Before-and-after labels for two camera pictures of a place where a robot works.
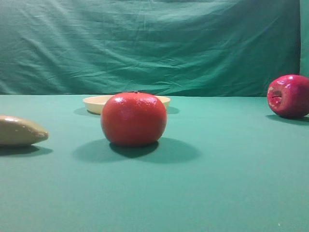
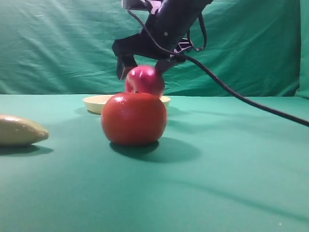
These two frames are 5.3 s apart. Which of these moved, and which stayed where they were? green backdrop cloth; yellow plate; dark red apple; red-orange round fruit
Moved: dark red apple
Stayed: green backdrop cloth; yellow plate; red-orange round fruit
